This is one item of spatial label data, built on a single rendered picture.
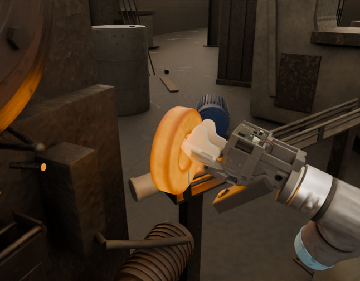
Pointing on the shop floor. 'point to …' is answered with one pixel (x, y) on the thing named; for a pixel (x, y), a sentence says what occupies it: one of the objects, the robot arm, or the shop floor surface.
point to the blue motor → (215, 112)
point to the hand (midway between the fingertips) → (179, 140)
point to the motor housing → (158, 256)
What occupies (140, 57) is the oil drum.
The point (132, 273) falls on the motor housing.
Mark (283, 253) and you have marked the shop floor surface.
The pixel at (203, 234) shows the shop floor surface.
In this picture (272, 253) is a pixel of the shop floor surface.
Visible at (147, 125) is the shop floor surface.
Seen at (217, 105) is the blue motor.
